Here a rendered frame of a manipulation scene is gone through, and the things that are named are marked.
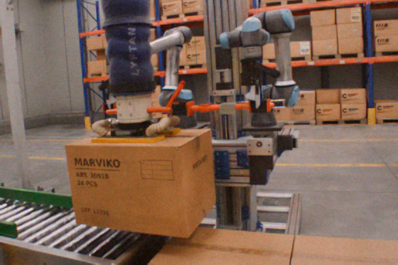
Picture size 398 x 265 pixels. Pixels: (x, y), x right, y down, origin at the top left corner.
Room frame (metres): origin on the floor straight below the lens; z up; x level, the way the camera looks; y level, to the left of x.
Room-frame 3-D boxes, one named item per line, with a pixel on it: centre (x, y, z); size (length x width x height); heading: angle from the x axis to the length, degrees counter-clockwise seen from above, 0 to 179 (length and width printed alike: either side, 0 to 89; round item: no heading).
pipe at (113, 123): (1.58, 0.31, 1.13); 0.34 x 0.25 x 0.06; 71
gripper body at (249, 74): (1.39, -0.23, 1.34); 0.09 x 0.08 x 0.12; 71
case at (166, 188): (1.58, 0.29, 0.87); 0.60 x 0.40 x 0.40; 70
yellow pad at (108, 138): (1.49, 0.34, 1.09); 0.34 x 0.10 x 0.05; 71
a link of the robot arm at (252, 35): (1.40, -0.24, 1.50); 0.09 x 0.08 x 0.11; 151
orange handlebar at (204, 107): (1.63, 0.08, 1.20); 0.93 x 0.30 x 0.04; 71
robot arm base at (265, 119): (1.91, -0.38, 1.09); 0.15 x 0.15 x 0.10
